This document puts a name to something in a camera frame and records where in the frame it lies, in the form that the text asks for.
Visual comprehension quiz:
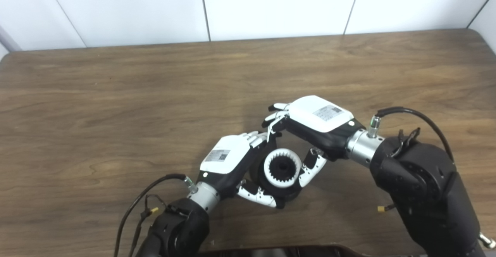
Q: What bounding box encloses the white toothed ring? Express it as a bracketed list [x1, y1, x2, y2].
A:
[263, 148, 302, 189]

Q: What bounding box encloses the grey wall post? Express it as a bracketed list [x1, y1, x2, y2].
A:
[0, 24, 22, 53]

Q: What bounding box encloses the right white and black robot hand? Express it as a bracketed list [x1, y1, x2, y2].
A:
[261, 95, 366, 188]

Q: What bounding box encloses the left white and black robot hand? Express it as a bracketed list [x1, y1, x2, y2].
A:
[196, 131, 278, 209]

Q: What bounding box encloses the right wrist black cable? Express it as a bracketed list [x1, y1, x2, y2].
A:
[367, 106, 455, 161]

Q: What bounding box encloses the black robot torso edge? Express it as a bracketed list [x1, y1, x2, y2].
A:
[197, 244, 367, 257]

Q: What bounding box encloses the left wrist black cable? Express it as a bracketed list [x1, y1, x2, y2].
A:
[114, 173, 195, 257]

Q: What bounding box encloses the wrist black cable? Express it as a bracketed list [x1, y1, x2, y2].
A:
[367, 106, 455, 161]
[114, 173, 195, 257]

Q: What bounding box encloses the round black stepped part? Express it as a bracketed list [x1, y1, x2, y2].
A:
[247, 148, 311, 210]

